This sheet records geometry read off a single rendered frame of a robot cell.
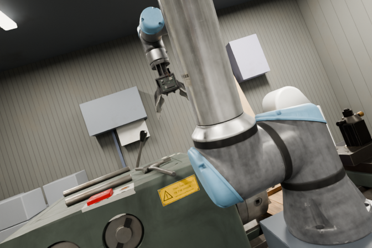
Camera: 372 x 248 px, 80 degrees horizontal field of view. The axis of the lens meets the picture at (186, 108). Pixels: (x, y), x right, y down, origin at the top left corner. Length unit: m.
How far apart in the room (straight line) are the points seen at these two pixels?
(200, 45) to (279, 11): 4.67
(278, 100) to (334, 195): 3.09
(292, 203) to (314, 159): 0.10
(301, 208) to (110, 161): 3.54
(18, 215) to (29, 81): 2.08
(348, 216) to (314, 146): 0.12
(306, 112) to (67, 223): 0.59
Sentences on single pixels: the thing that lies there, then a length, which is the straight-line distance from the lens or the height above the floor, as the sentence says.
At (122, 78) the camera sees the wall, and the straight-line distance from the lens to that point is 3.93.
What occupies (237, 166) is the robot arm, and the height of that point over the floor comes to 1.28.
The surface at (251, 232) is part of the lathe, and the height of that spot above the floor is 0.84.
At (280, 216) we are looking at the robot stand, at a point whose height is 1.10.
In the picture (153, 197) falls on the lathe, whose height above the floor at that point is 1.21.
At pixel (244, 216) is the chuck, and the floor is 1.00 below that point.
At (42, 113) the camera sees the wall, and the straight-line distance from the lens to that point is 4.19.
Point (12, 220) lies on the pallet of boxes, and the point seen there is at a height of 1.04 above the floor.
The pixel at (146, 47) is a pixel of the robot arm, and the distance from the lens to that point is 0.84.
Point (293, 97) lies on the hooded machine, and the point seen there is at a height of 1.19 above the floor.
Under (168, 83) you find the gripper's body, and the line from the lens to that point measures 0.78.
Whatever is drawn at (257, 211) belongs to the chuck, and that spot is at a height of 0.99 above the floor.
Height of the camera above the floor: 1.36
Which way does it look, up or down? 4 degrees up
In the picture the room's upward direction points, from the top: 20 degrees counter-clockwise
